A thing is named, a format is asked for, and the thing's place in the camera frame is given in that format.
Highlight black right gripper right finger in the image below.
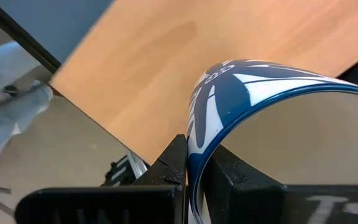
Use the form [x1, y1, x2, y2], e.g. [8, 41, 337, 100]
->
[202, 144, 358, 224]

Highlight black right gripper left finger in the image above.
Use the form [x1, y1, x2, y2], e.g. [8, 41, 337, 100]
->
[14, 134, 188, 224]

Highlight blue white floral mug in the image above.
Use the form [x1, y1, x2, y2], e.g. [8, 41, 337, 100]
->
[186, 58, 358, 224]

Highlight blue grey table mat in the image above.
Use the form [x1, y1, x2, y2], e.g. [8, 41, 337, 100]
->
[0, 0, 114, 63]

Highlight black aluminium table frame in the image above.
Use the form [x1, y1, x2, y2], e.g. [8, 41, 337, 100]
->
[103, 151, 151, 187]

